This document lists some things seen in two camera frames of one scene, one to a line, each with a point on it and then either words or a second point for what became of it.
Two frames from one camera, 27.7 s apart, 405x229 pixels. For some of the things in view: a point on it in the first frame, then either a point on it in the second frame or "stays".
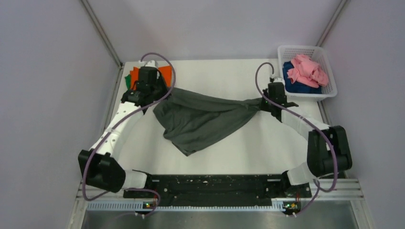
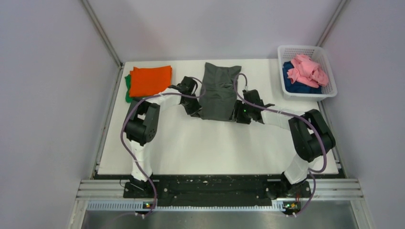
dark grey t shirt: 192,121 to 218,97
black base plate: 184,190 stays
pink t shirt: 307,71 stays
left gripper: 165,91 to 195,109
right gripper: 263,107 to 237,115
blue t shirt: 296,88 stays
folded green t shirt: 127,81 stays
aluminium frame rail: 328,189 stays
